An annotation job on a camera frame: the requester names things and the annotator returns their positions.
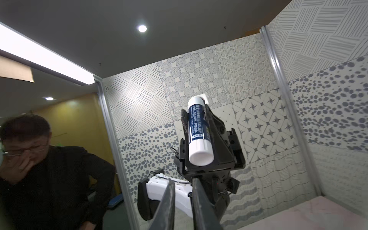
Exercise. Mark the person in black clothes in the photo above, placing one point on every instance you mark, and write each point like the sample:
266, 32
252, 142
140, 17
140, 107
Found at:
45, 187

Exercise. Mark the white blue glue stick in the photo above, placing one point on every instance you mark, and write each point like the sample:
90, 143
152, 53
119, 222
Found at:
200, 146

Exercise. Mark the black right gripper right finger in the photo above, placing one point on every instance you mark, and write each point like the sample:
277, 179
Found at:
203, 213

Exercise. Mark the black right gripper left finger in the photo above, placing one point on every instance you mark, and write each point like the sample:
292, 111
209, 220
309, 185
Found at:
165, 214

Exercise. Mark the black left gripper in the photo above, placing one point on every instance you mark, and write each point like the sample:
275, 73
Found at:
216, 177

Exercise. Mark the ceiling strip light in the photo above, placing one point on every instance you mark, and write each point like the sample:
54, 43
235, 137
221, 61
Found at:
19, 45

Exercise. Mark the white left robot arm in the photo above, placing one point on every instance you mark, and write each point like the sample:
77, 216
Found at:
151, 191

